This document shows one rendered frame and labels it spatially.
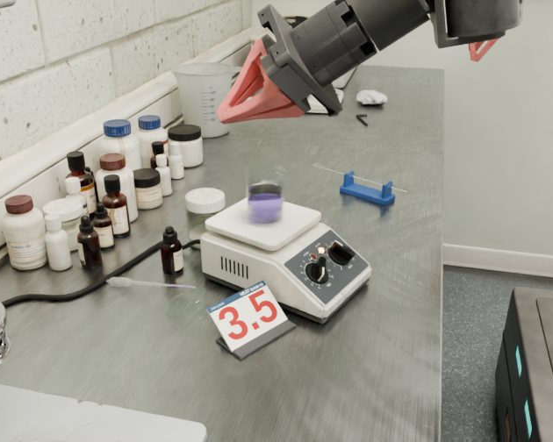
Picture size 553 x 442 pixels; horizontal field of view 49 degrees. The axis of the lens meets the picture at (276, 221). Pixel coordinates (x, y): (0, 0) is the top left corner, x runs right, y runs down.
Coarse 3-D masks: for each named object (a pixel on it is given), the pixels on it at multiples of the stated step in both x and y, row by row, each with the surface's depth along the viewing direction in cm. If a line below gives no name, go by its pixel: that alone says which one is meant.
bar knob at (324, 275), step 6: (324, 258) 76; (312, 264) 77; (318, 264) 76; (324, 264) 76; (306, 270) 76; (312, 270) 76; (318, 270) 75; (324, 270) 75; (312, 276) 75; (318, 276) 75; (324, 276) 75; (318, 282) 75; (324, 282) 76
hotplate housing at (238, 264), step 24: (216, 240) 80; (240, 240) 80; (312, 240) 80; (216, 264) 81; (240, 264) 79; (264, 264) 76; (240, 288) 81; (288, 288) 75; (360, 288) 81; (312, 312) 74
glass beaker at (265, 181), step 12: (252, 168) 80; (264, 168) 81; (276, 168) 80; (252, 180) 77; (264, 180) 76; (276, 180) 76; (252, 192) 78; (264, 192) 77; (276, 192) 77; (252, 204) 78; (264, 204) 78; (276, 204) 78; (252, 216) 79; (264, 216) 78; (276, 216) 79
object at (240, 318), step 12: (264, 288) 76; (240, 300) 73; (252, 300) 74; (264, 300) 75; (216, 312) 71; (228, 312) 72; (240, 312) 73; (252, 312) 73; (264, 312) 74; (276, 312) 75; (228, 324) 71; (240, 324) 72; (252, 324) 72; (264, 324) 73; (228, 336) 70; (240, 336) 71
